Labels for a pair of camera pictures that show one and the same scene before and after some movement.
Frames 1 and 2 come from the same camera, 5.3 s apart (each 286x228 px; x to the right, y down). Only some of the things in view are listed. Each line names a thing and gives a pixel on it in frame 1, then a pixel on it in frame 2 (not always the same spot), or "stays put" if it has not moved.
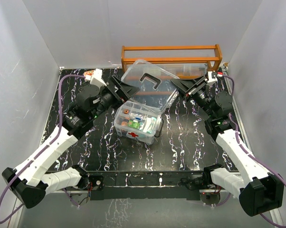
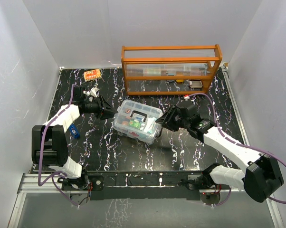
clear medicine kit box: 137,122 stays put
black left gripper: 124,91 -> 109,112
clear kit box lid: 157,90 -> 135,116
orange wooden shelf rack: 182,61 stays put
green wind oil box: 130,123 stays put
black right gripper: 185,85 -> 167,117
